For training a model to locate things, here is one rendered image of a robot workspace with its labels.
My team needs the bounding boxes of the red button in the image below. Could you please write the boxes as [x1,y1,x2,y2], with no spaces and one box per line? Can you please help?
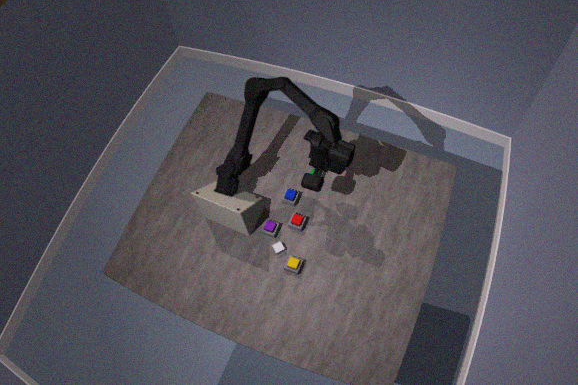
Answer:
[288,213,307,232]

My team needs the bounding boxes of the blue button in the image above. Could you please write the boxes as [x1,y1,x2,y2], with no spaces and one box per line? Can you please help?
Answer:
[281,188,300,207]

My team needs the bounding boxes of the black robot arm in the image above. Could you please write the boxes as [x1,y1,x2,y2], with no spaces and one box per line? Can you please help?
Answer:
[214,77,356,197]

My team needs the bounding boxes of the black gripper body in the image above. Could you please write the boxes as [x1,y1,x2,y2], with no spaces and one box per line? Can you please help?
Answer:
[301,151,329,192]

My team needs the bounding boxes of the purple button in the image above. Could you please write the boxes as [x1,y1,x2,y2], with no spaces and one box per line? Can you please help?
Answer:
[261,218,280,238]

